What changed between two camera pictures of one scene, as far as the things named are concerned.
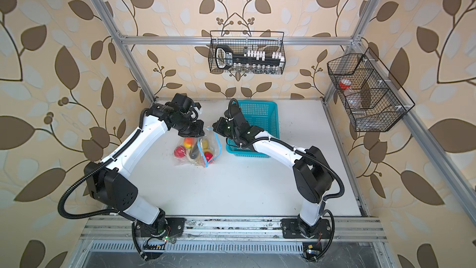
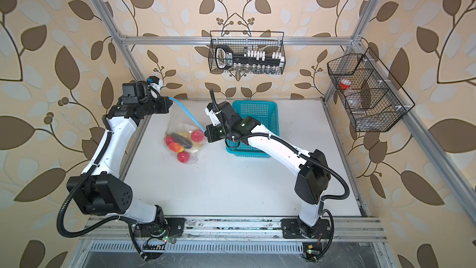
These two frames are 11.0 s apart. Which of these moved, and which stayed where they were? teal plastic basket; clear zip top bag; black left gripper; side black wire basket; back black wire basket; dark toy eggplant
Moved: dark toy eggplant; clear zip top bag; black left gripper
Stayed: side black wire basket; back black wire basket; teal plastic basket
